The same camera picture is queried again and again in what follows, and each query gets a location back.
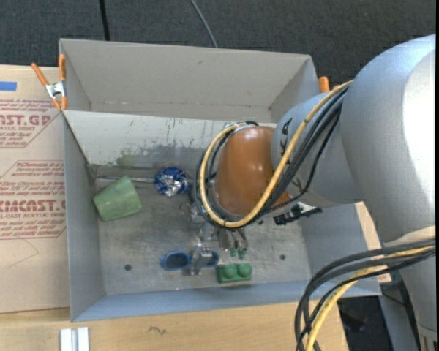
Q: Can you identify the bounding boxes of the blue sunglasses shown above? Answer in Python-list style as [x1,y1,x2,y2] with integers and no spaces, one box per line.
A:
[160,249,221,272]

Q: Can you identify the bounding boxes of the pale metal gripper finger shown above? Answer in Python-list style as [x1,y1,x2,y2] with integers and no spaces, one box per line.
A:
[198,224,217,242]
[184,245,213,276]

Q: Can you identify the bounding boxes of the black cylinder on white bracket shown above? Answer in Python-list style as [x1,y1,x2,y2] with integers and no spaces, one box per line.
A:
[273,202,323,227]

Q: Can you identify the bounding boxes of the green toy brick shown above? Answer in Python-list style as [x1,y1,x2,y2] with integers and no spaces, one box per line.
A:
[215,262,253,284]

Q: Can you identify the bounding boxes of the blue and silver foil ball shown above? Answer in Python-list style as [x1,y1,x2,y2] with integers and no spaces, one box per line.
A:
[154,165,190,198]

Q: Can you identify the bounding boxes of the grey metal bin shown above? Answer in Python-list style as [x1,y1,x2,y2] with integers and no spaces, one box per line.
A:
[58,37,383,323]

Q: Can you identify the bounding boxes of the green cup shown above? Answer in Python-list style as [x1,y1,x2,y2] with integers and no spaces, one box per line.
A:
[92,175,144,222]

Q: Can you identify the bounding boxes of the brown cardboard board, red print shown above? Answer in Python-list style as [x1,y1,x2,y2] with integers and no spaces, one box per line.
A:
[0,63,71,314]

